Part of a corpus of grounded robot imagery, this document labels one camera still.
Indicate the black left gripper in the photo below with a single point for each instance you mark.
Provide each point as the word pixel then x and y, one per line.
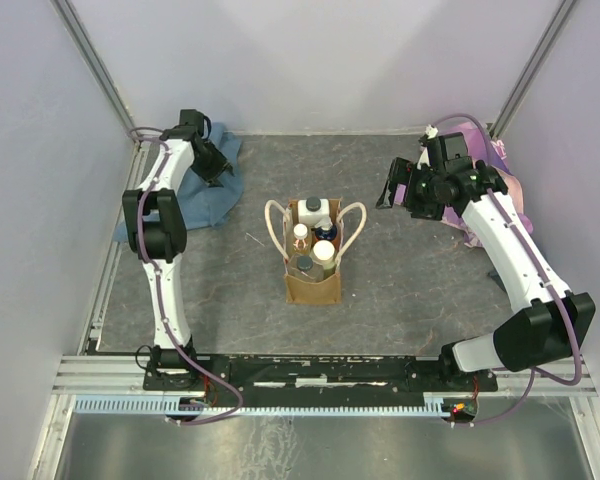
pixel 220 166

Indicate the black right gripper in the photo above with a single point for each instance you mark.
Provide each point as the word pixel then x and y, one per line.
pixel 402 172

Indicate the blue denim cloth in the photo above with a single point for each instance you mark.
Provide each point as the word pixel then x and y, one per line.
pixel 204 206

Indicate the dark blue pump bottle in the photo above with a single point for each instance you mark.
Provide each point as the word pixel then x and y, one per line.
pixel 325 229

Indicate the white bottle grey cap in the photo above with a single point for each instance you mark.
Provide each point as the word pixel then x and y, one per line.
pixel 312 210

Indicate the pale green cream-cap bottle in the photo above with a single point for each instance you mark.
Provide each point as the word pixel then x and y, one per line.
pixel 323 254

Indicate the pink purple floral cloth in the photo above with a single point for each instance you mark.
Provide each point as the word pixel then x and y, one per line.
pixel 481 146

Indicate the amber liquid clear bottle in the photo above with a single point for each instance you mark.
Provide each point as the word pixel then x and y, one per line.
pixel 301 239

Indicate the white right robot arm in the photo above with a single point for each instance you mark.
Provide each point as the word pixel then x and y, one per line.
pixel 549 321

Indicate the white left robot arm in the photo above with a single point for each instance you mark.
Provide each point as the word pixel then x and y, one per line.
pixel 156 231

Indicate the clear bottle dark cap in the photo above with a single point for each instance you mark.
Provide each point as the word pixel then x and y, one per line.
pixel 303 267

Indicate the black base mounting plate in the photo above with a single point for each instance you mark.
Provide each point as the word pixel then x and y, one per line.
pixel 232 374

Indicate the light blue cable duct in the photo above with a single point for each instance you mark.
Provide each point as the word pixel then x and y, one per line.
pixel 295 402

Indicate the aluminium frame rail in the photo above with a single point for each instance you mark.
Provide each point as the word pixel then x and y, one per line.
pixel 121 374

